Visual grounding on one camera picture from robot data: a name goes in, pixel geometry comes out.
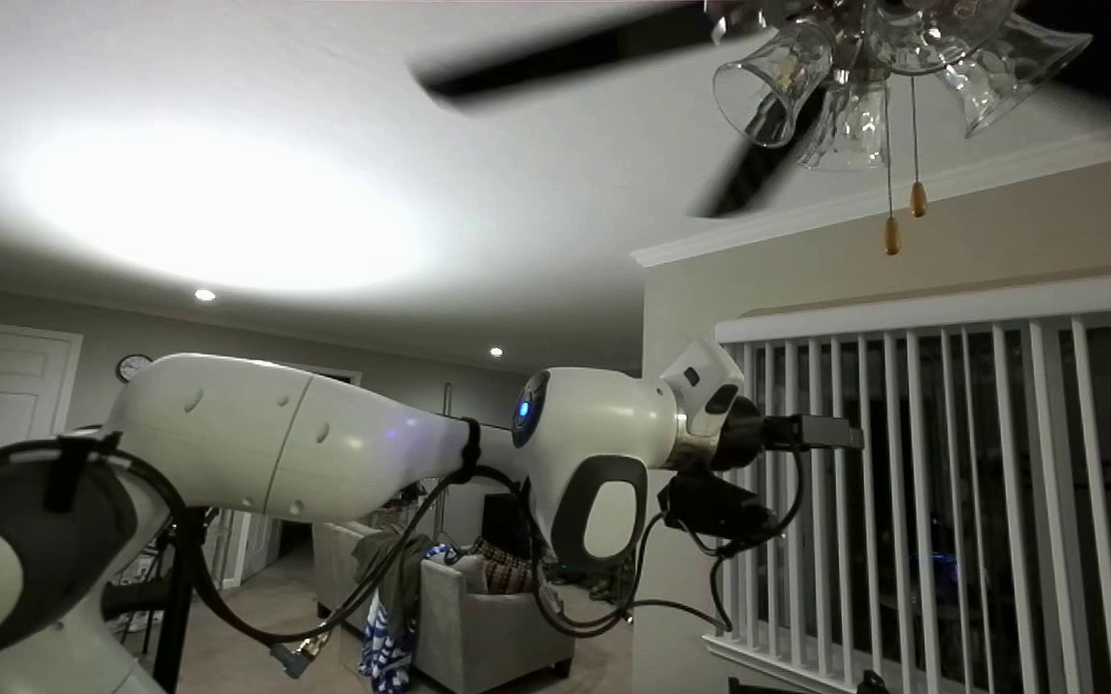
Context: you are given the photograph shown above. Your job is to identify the beige armchair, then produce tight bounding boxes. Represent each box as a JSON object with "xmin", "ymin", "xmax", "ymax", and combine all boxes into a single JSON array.
[{"xmin": 414, "ymin": 551, "xmax": 579, "ymax": 694}]

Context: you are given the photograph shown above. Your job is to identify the white panel door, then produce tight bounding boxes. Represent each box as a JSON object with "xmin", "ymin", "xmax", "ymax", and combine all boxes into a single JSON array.
[{"xmin": 0, "ymin": 317, "xmax": 89, "ymax": 471}]

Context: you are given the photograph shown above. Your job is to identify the blue wrapped gift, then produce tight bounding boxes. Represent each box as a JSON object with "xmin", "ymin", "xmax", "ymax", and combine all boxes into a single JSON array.
[{"xmin": 360, "ymin": 584, "xmax": 421, "ymax": 694}]

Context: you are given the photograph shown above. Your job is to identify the dark television screen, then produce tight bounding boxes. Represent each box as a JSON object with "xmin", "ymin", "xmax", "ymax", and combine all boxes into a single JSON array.
[{"xmin": 479, "ymin": 484, "xmax": 549, "ymax": 561}]

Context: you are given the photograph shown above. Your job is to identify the black camera stand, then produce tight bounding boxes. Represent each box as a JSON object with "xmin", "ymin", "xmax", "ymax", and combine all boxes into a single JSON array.
[{"xmin": 105, "ymin": 501, "xmax": 216, "ymax": 694}]

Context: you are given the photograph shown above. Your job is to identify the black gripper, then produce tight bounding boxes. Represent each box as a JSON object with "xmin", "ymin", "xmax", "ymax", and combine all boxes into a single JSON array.
[{"xmin": 705, "ymin": 393, "xmax": 868, "ymax": 473}]

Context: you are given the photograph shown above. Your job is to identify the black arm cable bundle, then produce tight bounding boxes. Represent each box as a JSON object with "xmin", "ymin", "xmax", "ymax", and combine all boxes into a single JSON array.
[{"xmin": 0, "ymin": 431, "xmax": 535, "ymax": 683}]

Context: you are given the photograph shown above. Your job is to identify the dark ceiling fan blade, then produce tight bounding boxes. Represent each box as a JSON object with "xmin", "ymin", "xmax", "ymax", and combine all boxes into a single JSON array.
[
  {"xmin": 409, "ymin": 0, "xmax": 722, "ymax": 108},
  {"xmin": 1015, "ymin": 0, "xmax": 1111, "ymax": 127},
  {"xmin": 690, "ymin": 86, "xmax": 832, "ymax": 223}
]

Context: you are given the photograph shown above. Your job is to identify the white vertical window blinds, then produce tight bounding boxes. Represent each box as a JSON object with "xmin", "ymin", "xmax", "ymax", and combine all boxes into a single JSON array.
[{"xmin": 714, "ymin": 309, "xmax": 1111, "ymax": 694}]

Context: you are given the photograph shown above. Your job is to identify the clear glass lamp shade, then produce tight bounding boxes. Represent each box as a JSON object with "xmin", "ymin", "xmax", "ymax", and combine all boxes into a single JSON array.
[
  {"xmin": 712, "ymin": 28, "xmax": 839, "ymax": 155},
  {"xmin": 938, "ymin": 9, "xmax": 1096, "ymax": 142},
  {"xmin": 821, "ymin": 74, "xmax": 903, "ymax": 167}
]

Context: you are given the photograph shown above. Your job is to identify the white blinds valance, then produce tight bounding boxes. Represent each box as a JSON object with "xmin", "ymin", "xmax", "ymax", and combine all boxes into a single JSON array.
[{"xmin": 712, "ymin": 263, "xmax": 1111, "ymax": 347}]

